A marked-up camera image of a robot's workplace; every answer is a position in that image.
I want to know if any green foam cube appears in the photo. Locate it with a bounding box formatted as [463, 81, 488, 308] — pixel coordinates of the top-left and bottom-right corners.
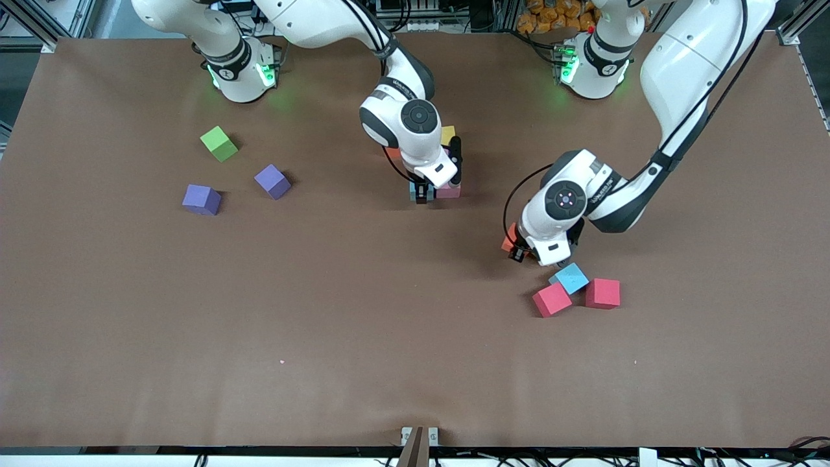
[200, 126, 239, 162]

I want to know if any aluminium table edge rail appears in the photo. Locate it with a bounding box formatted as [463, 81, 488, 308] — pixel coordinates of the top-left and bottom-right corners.
[795, 44, 830, 134]

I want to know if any metal bracket with brown post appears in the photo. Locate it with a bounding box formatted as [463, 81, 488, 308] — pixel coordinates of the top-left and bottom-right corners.
[400, 426, 440, 467]

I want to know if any red foam cube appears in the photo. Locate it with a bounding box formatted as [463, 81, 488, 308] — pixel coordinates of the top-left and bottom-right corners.
[532, 281, 574, 318]
[585, 278, 621, 309]

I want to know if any pile of orange packets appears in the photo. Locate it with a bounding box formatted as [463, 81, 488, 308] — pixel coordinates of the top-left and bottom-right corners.
[516, 0, 600, 34]

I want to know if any aluminium frame profile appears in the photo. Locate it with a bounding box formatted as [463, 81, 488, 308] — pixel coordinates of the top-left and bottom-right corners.
[0, 0, 98, 54]
[765, 0, 830, 46]

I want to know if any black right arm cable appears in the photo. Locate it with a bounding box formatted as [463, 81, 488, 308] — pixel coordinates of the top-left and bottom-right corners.
[383, 150, 419, 187]

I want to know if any light blue foam cube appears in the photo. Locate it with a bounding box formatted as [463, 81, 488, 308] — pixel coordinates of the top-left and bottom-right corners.
[549, 262, 591, 296]

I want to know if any purple foam cube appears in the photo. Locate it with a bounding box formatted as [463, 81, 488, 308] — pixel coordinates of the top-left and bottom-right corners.
[182, 184, 222, 216]
[254, 163, 292, 200]

